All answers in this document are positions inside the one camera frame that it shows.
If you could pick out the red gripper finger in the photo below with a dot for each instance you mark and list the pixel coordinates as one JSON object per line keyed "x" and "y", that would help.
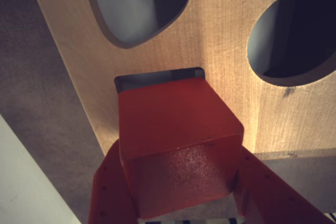
{"x": 267, "y": 200}
{"x": 110, "y": 187}

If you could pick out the red wooden cube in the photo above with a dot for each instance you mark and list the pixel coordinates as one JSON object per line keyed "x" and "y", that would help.
{"x": 178, "y": 129}

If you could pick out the wooden shape sorter box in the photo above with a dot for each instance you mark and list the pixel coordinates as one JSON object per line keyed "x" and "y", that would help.
{"x": 223, "y": 37}

